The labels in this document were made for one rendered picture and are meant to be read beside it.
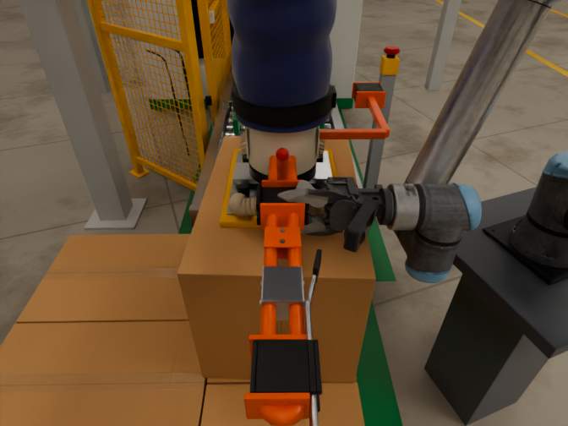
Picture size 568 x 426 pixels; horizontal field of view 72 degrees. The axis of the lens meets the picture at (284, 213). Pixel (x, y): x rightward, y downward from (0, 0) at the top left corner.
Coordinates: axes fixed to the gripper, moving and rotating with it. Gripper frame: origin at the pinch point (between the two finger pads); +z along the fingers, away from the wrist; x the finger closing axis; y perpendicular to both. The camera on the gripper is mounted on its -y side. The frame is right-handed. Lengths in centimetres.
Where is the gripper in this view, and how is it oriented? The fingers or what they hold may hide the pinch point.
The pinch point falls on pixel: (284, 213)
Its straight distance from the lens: 73.5
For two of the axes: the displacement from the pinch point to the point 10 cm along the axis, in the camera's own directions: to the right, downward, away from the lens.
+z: -10.0, 0.0, -0.2
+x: 0.2, -7.9, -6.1
